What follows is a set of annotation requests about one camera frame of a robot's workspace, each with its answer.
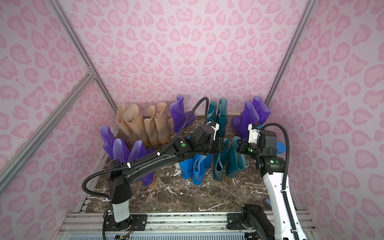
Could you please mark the dark green rain boot front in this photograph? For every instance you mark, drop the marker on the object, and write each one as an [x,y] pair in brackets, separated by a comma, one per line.
[222,118]

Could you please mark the blue rain boot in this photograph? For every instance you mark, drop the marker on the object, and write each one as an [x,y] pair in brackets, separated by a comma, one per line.
[187,168]
[200,167]

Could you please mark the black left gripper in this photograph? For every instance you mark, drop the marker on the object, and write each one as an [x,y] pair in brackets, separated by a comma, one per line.
[217,145]

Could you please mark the right aluminium corner post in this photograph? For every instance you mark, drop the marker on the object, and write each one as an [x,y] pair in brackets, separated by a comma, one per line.
[308,11]

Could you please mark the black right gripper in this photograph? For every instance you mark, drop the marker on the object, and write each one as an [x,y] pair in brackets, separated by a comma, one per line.
[243,146]

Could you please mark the small blue grey box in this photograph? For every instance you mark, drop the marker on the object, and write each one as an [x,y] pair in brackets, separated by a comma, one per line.
[267,202]

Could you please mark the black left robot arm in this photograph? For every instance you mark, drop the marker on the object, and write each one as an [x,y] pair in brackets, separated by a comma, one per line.
[120,179]

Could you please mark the aluminium corner frame post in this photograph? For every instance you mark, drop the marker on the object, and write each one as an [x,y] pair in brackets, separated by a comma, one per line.
[29,148]

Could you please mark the blue capped clear bottle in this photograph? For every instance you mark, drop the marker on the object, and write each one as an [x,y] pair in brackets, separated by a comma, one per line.
[281,148]

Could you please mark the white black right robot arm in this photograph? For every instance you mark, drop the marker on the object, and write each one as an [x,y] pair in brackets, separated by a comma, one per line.
[286,225]

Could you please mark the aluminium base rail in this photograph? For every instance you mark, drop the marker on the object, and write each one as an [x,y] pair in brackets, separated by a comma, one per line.
[158,226]

